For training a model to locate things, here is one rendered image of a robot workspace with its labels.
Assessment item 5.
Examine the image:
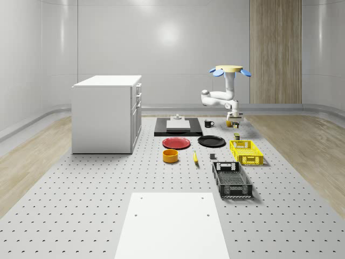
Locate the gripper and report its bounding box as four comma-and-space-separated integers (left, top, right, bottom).
225, 112, 245, 128

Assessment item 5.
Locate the black plate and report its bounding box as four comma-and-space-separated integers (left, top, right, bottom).
197, 135, 227, 148

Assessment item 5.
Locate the yellow basket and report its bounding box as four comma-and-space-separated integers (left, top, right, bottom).
229, 139, 265, 166

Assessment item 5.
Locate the drone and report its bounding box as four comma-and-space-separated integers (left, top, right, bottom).
209, 64, 252, 79

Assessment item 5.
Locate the dark grey basket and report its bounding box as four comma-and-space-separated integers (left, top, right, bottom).
211, 161, 254, 200

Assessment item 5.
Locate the red plate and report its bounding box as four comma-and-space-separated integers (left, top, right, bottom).
162, 137, 191, 150

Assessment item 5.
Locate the black stove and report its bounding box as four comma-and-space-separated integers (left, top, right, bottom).
154, 114, 204, 137

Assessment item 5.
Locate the yellow bowl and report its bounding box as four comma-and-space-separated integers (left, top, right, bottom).
162, 148, 180, 164

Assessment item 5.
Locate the white board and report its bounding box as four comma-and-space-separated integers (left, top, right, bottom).
114, 192, 231, 259

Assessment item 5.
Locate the white cabinet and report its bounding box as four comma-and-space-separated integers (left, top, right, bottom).
71, 74, 143, 155

